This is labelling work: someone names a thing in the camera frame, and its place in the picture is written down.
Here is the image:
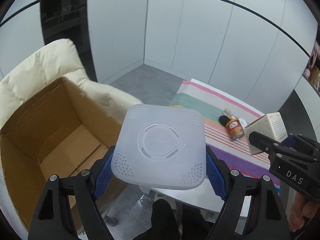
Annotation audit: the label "red gold tin can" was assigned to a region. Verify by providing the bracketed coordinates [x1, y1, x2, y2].
[226, 119, 244, 141]

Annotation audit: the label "person's dark clothed legs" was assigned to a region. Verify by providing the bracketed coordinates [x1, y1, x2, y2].
[134, 199, 214, 240]

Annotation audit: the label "brown cardboard box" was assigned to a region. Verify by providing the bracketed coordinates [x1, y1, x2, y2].
[1, 77, 121, 230]

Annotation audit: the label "white round compact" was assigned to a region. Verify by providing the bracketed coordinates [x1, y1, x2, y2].
[239, 118, 248, 128]

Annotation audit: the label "cream padded armchair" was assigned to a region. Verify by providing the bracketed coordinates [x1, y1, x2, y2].
[1, 39, 142, 126]

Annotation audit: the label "cream small carton box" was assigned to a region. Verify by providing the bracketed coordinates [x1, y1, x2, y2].
[244, 112, 288, 155]

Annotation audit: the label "glass bottle pink cap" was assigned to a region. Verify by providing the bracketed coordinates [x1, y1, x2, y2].
[223, 108, 236, 119]

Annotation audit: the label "black glass cabinet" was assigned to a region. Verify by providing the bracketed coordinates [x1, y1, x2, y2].
[40, 0, 97, 81]

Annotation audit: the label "black round puff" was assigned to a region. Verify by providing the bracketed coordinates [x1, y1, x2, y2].
[219, 115, 230, 127]

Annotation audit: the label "striped colourful cloth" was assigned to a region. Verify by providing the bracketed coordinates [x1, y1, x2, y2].
[170, 79, 280, 191]

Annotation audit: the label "person's right hand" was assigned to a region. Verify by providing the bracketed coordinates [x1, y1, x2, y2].
[288, 192, 319, 232]

